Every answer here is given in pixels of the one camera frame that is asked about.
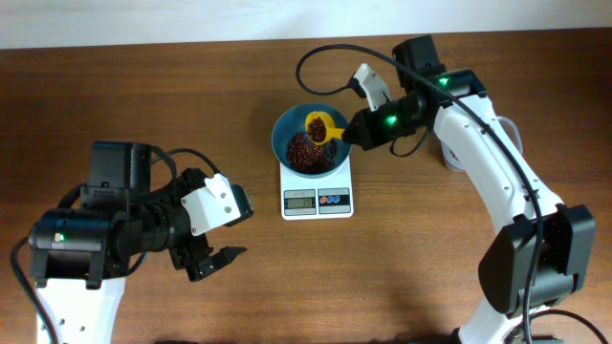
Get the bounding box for white digital kitchen scale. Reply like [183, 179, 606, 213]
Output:
[279, 157, 354, 221]

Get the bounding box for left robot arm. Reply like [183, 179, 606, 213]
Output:
[11, 141, 253, 343]

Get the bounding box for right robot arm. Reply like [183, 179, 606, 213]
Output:
[342, 36, 596, 343]

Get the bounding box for teal blue bowl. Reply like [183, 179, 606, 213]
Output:
[272, 103, 352, 175]

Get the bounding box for yellow plastic measuring scoop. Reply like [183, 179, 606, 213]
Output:
[305, 111, 344, 145]

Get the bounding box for clear plastic container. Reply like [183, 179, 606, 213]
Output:
[440, 115, 524, 173]

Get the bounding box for red beans in scoop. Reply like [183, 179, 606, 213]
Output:
[306, 117, 327, 144]

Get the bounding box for red beans in bowl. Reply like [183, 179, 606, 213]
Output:
[285, 132, 338, 174]

